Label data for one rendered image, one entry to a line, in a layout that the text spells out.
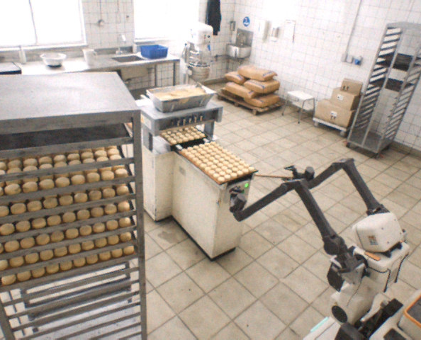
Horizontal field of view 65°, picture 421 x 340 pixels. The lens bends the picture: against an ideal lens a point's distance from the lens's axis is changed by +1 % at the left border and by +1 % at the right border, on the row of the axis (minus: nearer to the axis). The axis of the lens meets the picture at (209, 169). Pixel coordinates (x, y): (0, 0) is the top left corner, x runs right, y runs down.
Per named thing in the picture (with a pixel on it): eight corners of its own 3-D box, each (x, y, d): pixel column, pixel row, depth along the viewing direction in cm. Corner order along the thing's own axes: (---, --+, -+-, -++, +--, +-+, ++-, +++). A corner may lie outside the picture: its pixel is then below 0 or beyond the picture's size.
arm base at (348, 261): (351, 271, 160) (365, 261, 166) (342, 256, 161) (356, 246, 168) (338, 274, 167) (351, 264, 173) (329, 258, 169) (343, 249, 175)
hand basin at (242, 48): (260, 76, 702) (269, 20, 645) (248, 78, 679) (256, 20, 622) (228, 64, 763) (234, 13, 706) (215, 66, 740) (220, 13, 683)
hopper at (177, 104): (145, 105, 295) (145, 90, 288) (197, 96, 325) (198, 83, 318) (161, 116, 276) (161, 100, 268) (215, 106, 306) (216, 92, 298)
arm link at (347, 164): (339, 157, 199) (351, 151, 202) (327, 165, 212) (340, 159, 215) (380, 224, 189) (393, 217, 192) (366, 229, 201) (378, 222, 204)
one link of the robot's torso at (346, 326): (375, 338, 203) (389, 312, 190) (349, 365, 188) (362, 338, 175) (337, 305, 220) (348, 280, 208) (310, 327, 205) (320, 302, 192)
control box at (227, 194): (222, 201, 262) (224, 187, 255) (244, 193, 275) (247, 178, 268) (225, 203, 260) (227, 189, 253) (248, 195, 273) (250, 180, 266)
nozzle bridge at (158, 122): (137, 139, 310) (136, 105, 292) (200, 126, 348) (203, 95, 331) (154, 155, 288) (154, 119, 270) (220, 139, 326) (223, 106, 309)
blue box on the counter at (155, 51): (149, 58, 555) (149, 49, 548) (139, 54, 572) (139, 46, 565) (169, 56, 580) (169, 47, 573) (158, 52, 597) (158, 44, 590)
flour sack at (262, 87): (260, 95, 594) (261, 86, 585) (242, 88, 617) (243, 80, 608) (281, 88, 641) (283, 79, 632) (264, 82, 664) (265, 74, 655)
